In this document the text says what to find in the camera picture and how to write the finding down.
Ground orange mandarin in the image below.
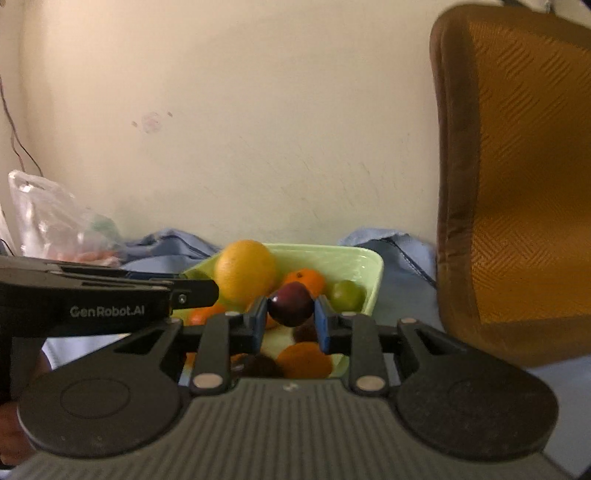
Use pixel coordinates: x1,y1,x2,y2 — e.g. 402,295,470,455
276,342,332,379
185,303,226,326

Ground dark purple plum front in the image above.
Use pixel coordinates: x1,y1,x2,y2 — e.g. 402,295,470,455
236,354,284,378

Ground green lime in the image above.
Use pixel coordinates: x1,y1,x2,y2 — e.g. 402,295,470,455
329,280,366,312

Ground large yellow grapefruit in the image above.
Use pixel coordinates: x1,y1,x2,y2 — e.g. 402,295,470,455
213,240,279,307

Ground large orange with stem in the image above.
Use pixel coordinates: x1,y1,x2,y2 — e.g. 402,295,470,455
281,268,327,299

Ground dark purple plum back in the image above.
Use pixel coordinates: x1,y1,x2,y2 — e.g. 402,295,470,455
266,282,315,327

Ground person's left hand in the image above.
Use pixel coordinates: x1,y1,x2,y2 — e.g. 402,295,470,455
0,402,35,467

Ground blue checked bed sheet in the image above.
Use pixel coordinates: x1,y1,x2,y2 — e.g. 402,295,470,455
41,226,591,476

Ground light green plastic basin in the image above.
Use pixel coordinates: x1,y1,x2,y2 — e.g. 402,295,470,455
172,242,386,380

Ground clear plastic bag of fruit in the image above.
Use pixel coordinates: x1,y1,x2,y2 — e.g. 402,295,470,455
8,170,123,267

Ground brown woven seat cushion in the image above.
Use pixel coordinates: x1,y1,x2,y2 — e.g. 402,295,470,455
431,4,590,366

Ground black wall cable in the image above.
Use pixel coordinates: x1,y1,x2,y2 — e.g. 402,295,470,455
0,75,45,179

